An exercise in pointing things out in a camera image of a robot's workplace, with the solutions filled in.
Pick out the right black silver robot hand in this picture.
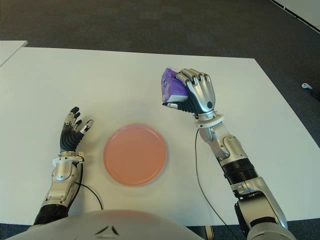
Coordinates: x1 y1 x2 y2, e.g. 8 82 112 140
166 67 217 115

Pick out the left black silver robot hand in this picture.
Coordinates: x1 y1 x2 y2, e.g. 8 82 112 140
59 106 95 152

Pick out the purple tissue paper pack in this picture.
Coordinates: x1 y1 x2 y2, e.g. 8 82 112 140
160 67 190 107

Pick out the round pink plate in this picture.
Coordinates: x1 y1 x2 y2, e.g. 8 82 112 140
103 122 168 187

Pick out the grey robot torso shell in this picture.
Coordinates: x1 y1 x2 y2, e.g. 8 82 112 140
7 209 187 240

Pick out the neighbouring white table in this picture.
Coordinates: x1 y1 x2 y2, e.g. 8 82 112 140
0 40 28 67

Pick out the white desk with dark edge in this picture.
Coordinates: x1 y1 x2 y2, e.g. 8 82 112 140
269 0 320 28

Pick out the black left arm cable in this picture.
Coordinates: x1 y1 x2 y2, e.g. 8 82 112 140
74 159 104 210

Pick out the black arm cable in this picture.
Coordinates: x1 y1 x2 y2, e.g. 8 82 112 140
194 128 234 240
74 159 104 210

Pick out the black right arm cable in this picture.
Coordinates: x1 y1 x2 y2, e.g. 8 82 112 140
194 128 234 240

